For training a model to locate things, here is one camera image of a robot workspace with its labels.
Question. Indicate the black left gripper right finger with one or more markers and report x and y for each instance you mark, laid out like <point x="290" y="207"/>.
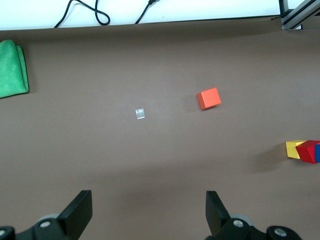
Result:
<point x="216" y="215"/>

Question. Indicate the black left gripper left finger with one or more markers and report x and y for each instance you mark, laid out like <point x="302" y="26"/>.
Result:
<point x="76" y="215"/>

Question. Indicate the red cube block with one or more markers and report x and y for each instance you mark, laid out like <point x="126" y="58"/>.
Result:
<point x="306" y="152"/>

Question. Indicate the blue cube block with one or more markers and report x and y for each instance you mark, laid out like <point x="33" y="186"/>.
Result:
<point x="317" y="153"/>

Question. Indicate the yellow cube block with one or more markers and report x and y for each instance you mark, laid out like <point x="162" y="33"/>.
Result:
<point x="292" y="150"/>

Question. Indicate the orange cube block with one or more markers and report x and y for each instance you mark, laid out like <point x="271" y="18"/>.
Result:
<point x="209" y="98"/>

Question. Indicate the green folded cloth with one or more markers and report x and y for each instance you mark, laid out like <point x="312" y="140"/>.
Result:
<point x="12" y="70"/>

